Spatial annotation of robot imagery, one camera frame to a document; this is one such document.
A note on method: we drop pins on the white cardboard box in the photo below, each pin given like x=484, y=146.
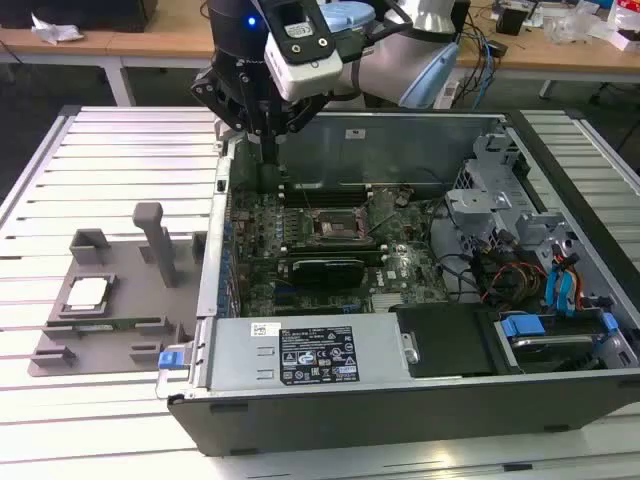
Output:
x=627, y=40

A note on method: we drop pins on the black open PC case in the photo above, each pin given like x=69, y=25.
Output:
x=350, y=420

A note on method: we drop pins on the black container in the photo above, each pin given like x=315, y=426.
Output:
x=511, y=22

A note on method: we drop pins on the black graphics card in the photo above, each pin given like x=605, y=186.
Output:
x=325, y=274

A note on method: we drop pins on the black plastic bay cover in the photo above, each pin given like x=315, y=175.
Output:
x=445, y=340

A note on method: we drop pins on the white labelled device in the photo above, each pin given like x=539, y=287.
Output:
x=450, y=92

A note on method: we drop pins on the silver metal drive cage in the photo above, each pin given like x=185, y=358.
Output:
x=475, y=205

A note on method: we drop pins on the silver chipset heat sink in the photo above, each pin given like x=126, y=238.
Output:
x=387, y=300

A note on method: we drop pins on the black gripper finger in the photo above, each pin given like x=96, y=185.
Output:
x=220, y=95
x=302, y=112

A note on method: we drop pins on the blue plastic latch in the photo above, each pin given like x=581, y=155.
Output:
x=170, y=361

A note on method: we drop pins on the small black adapter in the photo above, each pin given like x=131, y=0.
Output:
x=498, y=48

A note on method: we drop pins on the grey parts rack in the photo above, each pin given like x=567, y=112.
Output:
x=125, y=300

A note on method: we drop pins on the round coin cell battery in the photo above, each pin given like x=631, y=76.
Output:
x=400, y=200

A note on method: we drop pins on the clear plastic packaging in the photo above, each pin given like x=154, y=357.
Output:
x=575, y=25

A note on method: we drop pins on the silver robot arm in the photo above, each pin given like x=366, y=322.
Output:
x=385, y=70

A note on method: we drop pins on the CPU socket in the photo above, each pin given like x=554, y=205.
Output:
x=335, y=229

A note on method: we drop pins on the silver power supply with label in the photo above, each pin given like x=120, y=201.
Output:
x=240, y=355

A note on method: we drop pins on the hard disk in blue carrier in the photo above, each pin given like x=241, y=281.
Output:
x=522, y=326

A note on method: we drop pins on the silver CPU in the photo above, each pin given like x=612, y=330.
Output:
x=87, y=293

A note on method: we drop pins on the wooden desk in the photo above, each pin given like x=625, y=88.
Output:
x=560, y=55
x=150, y=45

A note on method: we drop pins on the green RAM stick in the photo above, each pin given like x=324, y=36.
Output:
x=122, y=325

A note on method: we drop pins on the green motherboard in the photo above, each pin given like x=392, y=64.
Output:
x=415, y=280

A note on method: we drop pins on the large black box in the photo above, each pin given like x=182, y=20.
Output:
x=100, y=15

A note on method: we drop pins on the installed RAM stick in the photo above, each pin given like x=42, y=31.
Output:
x=370, y=256

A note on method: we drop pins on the black RAM slot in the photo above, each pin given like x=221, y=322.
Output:
x=300, y=201
x=300, y=247
x=300, y=190

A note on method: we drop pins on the thin metal locking lever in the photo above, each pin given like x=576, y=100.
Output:
x=306, y=195

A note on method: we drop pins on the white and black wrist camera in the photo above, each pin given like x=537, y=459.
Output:
x=305, y=75

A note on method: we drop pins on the crumpled white paper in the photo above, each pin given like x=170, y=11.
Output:
x=55, y=32

